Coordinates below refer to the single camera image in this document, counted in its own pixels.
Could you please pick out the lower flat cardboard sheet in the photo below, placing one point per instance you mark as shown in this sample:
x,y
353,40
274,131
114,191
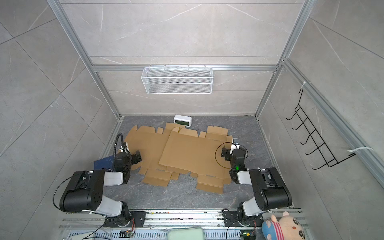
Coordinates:
x,y
151,142

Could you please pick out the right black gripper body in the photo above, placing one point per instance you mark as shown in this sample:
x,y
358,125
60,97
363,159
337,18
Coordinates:
x,y
228,153

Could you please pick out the white digital clock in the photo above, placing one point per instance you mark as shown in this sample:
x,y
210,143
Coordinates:
x,y
183,120

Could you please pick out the aluminium rail base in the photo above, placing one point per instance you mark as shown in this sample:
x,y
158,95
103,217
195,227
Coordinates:
x,y
155,225

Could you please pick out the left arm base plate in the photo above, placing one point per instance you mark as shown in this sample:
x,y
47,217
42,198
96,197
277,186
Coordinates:
x,y
132,219

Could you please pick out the white wire mesh basket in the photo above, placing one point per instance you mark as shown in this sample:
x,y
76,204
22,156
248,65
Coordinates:
x,y
177,80

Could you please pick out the pink plush pig toy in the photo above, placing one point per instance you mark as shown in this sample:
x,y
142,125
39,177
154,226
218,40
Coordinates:
x,y
287,228

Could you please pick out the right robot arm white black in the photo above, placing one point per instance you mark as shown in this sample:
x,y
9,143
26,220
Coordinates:
x,y
270,191

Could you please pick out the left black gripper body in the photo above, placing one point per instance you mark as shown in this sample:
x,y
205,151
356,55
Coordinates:
x,y
132,157

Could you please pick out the black wire hook rack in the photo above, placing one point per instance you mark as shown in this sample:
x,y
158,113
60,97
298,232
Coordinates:
x,y
314,135

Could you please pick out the blue book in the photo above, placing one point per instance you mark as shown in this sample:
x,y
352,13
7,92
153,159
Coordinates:
x,y
104,164

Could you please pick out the pale green box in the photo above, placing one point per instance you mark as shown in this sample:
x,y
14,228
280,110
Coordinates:
x,y
186,234

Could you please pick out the cardboard box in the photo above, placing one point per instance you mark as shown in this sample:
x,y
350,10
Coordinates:
x,y
198,154

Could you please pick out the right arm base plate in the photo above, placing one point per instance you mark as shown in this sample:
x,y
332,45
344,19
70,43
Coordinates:
x,y
232,219

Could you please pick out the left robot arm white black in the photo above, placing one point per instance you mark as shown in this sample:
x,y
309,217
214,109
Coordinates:
x,y
85,191

